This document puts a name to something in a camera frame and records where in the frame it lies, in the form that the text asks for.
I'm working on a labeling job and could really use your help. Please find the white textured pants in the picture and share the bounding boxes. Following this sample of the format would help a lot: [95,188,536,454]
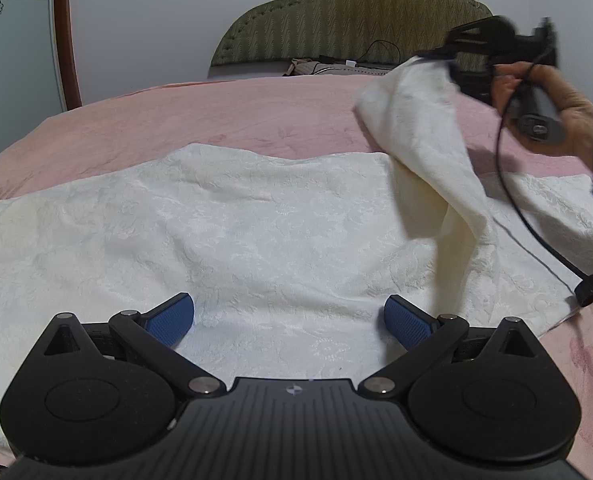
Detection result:
[0,73,574,446]

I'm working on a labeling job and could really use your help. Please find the person's right hand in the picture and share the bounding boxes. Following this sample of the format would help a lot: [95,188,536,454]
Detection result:
[492,62,593,171]

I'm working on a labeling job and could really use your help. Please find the olive padded headboard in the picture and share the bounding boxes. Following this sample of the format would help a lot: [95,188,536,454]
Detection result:
[212,0,491,66]

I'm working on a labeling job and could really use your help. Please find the pink bed sheet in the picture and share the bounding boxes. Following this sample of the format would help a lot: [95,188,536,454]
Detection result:
[0,76,593,478]

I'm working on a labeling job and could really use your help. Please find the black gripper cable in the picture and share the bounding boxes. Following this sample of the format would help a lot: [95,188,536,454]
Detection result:
[495,46,593,307]

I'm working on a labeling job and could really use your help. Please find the black charging cable on bed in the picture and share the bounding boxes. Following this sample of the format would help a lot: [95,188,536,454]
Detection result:
[316,38,403,74]

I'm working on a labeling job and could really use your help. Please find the brown wooden door frame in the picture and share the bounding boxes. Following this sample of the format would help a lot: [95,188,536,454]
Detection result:
[51,0,82,110]

